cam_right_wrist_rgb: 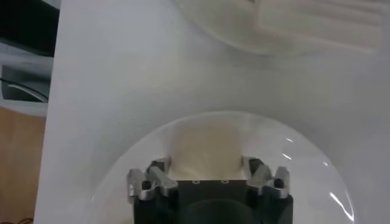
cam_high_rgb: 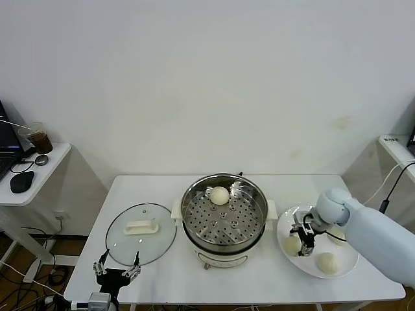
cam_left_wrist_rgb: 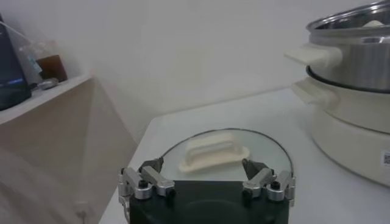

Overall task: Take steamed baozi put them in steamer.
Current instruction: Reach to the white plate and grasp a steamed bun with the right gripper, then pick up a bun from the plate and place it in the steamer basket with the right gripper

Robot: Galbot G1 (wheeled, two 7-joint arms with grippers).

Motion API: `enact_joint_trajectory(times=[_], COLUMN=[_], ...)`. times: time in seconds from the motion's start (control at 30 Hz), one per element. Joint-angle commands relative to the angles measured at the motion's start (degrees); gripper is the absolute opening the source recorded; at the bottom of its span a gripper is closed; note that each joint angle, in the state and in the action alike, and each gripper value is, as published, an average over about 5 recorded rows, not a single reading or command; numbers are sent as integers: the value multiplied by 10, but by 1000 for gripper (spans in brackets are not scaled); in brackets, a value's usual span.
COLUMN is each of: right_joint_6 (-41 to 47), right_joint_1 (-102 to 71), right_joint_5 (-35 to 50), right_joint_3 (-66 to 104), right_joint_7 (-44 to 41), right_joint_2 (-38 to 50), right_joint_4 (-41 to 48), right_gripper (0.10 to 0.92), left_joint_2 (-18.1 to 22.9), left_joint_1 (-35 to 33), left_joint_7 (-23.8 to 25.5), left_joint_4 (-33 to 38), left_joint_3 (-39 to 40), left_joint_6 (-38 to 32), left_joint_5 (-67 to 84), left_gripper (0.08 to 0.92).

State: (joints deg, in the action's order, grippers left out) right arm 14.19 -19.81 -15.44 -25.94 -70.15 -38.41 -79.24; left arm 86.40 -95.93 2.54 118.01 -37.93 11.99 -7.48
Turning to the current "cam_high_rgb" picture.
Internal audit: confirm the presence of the white hanging cable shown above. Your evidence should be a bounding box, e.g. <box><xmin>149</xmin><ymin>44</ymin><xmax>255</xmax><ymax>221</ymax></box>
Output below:
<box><xmin>362</xmin><ymin>159</ymin><xmax>415</xmax><ymax>207</ymax></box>

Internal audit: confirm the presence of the cream electric pot base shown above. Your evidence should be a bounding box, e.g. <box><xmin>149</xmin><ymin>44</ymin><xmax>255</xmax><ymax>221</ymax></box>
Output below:
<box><xmin>183</xmin><ymin>226</ymin><xmax>260</xmax><ymax>270</ymax></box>

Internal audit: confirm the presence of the white round plate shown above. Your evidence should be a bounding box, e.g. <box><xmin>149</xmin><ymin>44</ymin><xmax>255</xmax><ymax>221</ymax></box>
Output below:
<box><xmin>276</xmin><ymin>204</ymin><xmax>360</xmax><ymax>279</ymax></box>

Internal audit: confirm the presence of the black computer mouse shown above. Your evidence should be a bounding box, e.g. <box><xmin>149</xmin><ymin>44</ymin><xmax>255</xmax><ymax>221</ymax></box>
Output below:
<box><xmin>9</xmin><ymin>170</ymin><xmax>35</xmax><ymax>194</ymax></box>

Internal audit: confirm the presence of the thin black desk cable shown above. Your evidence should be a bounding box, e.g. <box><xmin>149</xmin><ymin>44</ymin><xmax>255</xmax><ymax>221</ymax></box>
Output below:
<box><xmin>10</xmin><ymin>157</ymin><xmax>36</xmax><ymax>174</ymax></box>

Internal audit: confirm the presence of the black hanging cable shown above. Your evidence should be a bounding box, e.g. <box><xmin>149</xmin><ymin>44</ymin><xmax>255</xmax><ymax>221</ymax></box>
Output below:
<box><xmin>379</xmin><ymin>161</ymin><xmax>415</xmax><ymax>214</ymax></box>

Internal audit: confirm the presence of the thin white straw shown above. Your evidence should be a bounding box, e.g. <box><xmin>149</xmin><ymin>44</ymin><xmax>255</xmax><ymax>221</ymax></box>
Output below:
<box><xmin>0</xmin><ymin>119</ymin><xmax>29</xmax><ymax>129</ymax></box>

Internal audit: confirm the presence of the steel perforated steamer basket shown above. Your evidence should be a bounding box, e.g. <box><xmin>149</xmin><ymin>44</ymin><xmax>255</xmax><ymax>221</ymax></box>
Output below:
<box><xmin>171</xmin><ymin>174</ymin><xmax>278</xmax><ymax>252</ymax></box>

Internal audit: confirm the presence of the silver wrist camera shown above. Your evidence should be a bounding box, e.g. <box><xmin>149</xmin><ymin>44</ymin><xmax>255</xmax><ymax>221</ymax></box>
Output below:
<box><xmin>88</xmin><ymin>291</ymin><xmax>111</xmax><ymax>311</ymax></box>
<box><xmin>292</xmin><ymin>210</ymin><xmax>314</xmax><ymax>229</ymax></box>

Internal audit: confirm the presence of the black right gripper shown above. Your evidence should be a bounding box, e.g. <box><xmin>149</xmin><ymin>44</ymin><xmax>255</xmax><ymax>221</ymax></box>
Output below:
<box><xmin>289</xmin><ymin>222</ymin><xmax>316</xmax><ymax>259</ymax></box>

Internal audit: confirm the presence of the glass lid cream handle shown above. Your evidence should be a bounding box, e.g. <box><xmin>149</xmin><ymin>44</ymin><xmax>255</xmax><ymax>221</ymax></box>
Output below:
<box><xmin>105</xmin><ymin>202</ymin><xmax>178</xmax><ymax>267</ymax></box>

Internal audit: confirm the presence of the black floor cable bundle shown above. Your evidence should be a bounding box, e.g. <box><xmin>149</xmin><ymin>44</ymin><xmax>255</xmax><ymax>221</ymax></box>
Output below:
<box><xmin>0</xmin><ymin>223</ymin><xmax>71</xmax><ymax>311</ymax></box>

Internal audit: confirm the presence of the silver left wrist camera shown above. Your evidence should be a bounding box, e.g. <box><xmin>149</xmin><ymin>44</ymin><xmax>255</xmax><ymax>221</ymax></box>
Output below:
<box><xmin>88</xmin><ymin>291</ymin><xmax>111</xmax><ymax>311</ymax></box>

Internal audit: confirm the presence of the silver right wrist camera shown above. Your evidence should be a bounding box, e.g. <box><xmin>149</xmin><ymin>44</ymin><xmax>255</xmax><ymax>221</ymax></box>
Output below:
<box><xmin>292</xmin><ymin>210</ymin><xmax>314</xmax><ymax>229</ymax></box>

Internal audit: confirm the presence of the clear iced coffee cup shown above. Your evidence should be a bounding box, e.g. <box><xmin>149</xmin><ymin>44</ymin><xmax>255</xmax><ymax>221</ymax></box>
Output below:
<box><xmin>18</xmin><ymin>121</ymin><xmax>54</xmax><ymax>155</ymax></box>

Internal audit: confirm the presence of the black laptop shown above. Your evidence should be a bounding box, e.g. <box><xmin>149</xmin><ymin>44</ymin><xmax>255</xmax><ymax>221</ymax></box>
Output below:
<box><xmin>0</xmin><ymin>99</ymin><xmax>26</xmax><ymax>182</ymax></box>

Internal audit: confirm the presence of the white side table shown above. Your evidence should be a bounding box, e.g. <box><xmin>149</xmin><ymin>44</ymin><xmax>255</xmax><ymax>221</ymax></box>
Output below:
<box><xmin>342</xmin><ymin>134</ymin><xmax>415</xmax><ymax>227</ymax></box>
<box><xmin>0</xmin><ymin>141</ymin><xmax>110</xmax><ymax>282</ymax></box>

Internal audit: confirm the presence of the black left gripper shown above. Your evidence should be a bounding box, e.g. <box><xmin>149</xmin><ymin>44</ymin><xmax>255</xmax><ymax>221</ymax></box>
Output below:
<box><xmin>93</xmin><ymin>248</ymin><xmax>143</xmax><ymax>294</ymax></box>

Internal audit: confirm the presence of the white steamed baozi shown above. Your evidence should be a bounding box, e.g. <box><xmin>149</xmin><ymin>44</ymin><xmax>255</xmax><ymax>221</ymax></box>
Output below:
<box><xmin>326</xmin><ymin>226</ymin><xmax>346</xmax><ymax>248</ymax></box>
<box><xmin>208</xmin><ymin>187</ymin><xmax>230</xmax><ymax>205</ymax></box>
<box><xmin>316</xmin><ymin>252</ymin><xmax>342</xmax><ymax>277</ymax></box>
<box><xmin>283</xmin><ymin>235</ymin><xmax>302</xmax><ymax>257</ymax></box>

